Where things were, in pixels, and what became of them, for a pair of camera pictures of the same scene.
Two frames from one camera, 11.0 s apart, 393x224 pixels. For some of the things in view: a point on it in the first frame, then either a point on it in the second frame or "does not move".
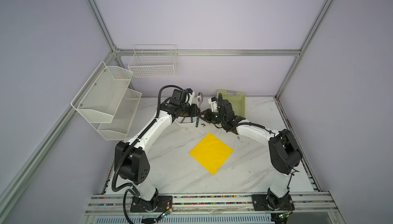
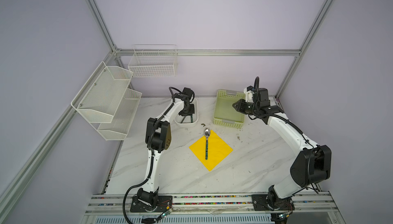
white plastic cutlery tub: [187, 121] does not move
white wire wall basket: [150, 61] does not move
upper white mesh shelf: [99, 99] does not move
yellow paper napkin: [212, 152] does not move
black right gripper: [206, 115] -> [239, 103]
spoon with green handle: [200, 98] -> [206, 132]
